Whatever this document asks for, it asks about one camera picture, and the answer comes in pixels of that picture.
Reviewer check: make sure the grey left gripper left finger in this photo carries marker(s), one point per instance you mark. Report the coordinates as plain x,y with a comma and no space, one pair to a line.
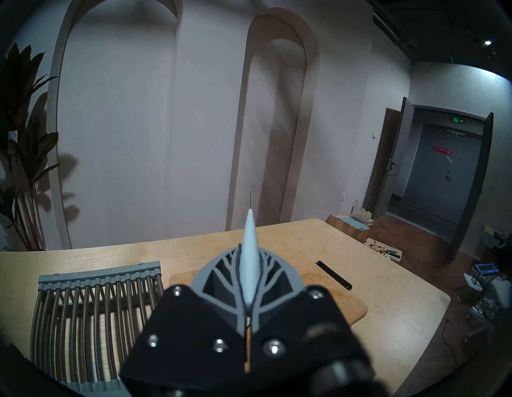
192,332

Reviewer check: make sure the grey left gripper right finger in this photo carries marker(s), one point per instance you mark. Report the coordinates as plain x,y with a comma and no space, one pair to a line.
296,332

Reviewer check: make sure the wooden cutting board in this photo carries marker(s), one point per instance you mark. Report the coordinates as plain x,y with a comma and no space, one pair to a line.
328,304

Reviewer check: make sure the light blue plastic board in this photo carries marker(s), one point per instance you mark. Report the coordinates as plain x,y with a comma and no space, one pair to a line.
356,223

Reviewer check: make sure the grey metal dish rack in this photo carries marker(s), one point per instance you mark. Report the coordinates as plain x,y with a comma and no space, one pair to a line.
100,274

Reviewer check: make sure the wooden box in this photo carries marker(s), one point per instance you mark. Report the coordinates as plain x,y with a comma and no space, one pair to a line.
340,232

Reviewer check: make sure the clear water bottle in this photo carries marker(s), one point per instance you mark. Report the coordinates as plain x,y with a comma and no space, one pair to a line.
354,207

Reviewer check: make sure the brown open door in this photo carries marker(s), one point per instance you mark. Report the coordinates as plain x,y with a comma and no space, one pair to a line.
390,160

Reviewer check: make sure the grey floor device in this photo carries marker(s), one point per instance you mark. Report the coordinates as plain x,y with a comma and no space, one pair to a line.
488,292

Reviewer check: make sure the grey corridor door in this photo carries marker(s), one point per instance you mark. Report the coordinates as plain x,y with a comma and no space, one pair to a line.
436,180

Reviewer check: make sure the dark open door leaf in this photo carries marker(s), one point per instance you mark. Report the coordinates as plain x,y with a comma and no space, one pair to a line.
474,180

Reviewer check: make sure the tall green potted plant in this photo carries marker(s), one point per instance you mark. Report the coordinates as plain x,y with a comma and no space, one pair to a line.
20,80

